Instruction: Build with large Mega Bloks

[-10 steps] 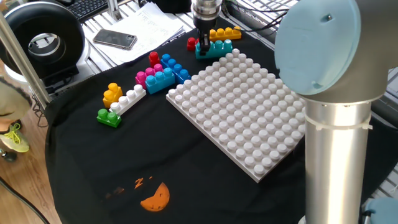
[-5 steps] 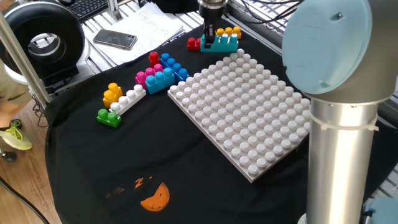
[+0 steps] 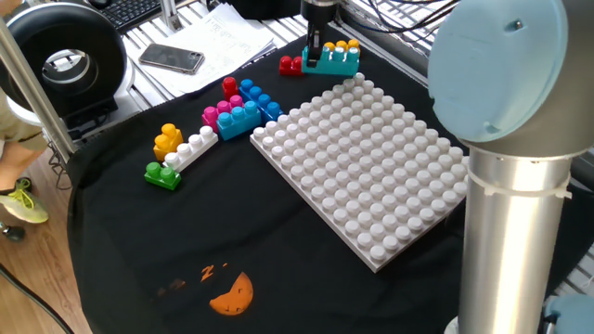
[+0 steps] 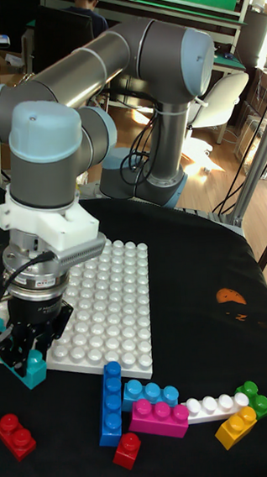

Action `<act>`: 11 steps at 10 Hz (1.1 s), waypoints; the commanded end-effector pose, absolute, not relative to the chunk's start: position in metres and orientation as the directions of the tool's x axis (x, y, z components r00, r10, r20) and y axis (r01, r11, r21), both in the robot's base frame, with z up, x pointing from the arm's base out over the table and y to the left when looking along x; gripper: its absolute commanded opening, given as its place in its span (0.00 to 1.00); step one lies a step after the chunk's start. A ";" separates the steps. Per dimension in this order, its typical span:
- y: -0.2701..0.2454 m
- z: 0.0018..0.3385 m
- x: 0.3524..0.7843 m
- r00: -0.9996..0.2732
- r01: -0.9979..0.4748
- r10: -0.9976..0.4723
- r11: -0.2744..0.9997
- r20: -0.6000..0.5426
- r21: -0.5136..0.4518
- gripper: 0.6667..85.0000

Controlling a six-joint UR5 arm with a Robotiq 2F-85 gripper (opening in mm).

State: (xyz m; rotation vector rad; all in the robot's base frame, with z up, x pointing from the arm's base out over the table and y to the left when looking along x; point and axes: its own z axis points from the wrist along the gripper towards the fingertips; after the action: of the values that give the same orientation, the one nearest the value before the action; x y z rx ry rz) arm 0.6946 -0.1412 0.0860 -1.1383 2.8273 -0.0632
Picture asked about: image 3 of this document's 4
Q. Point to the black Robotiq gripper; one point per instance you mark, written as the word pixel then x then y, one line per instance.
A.
pixel 320 11

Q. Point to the teal four-stud block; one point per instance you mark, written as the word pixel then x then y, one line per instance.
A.
pixel 339 67

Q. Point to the red two-stud block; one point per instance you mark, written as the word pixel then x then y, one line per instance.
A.
pixel 290 67

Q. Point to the dark blue four-stud block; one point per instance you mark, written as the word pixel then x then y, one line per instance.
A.
pixel 267 104

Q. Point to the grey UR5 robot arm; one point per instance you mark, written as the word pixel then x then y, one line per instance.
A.
pixel 510 232

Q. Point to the yellow four-stud block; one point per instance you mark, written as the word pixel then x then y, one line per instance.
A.
pixel 341 44

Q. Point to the black bulky object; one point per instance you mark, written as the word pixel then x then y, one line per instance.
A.
pixel 264 7

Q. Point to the white paper sheets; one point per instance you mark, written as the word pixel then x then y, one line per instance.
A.
pixel 223 42

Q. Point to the red single-stud block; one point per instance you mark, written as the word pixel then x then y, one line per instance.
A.
pixel 229 90

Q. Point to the light blue three-stud block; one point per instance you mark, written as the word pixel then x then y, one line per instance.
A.
pixel 236 127

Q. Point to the magenta three-stud block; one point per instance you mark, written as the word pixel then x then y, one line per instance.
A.
pixel 211 118

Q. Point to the white studded baseplate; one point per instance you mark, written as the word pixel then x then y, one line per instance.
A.
pixel 362 176

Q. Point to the black smartphone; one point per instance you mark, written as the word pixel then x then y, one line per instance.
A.
pixel 171 58

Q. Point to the white four-stud block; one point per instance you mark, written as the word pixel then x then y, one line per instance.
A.
pixel 190 150

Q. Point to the yellow two-stud block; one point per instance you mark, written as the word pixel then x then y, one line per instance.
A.
pixel 164 146

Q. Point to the black keyboard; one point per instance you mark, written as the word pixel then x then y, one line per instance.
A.
pixel 130 11

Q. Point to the green two-stud block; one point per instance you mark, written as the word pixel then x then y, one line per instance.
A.
pixel 162 178

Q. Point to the black cloth with orange print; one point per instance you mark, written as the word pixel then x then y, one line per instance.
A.
pixel 232 232

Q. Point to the khaki shorts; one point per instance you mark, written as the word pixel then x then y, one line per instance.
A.
pixel 14 125

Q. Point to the bare person leg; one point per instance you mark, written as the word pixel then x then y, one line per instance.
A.
pixel 18 162

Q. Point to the green yellow sneaker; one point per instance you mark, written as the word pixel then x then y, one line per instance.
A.
pixel 25 206

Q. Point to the black caster wheel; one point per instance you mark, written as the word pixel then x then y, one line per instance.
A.
pixel 13 232

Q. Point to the short aluminium post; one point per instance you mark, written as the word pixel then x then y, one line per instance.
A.
pixel 171 14

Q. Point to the aluminium frame post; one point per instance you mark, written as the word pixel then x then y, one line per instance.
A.
pixel 38 93

